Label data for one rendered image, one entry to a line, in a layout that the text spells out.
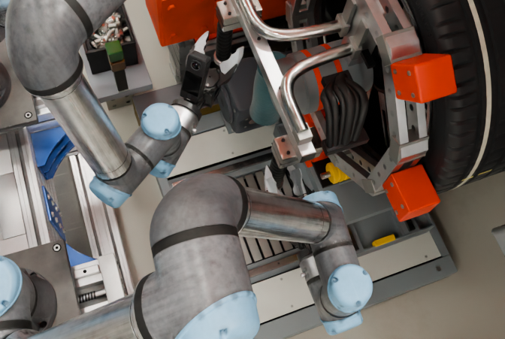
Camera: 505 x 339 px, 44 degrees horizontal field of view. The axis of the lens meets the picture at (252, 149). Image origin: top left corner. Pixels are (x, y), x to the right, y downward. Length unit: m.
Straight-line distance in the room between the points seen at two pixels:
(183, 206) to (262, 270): 1.25
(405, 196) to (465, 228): 1.04
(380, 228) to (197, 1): 0.93
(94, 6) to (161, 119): 0.35
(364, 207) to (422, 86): 0.93
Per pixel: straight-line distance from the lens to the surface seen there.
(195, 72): 1.35
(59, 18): 0.91
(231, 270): 0.78
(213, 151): 2.16
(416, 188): 1.32
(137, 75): 1.87
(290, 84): 1.21
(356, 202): 2.00
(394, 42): 1.18
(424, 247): 2.18
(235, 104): 1.87
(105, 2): 0.95
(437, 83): 1.13
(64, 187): 2.01
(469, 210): 2.37
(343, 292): 1.10
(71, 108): 1.01
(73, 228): 1.96
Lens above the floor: 2.06
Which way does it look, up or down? 66 degrees down
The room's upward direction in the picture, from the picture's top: 12 degrees clockwise
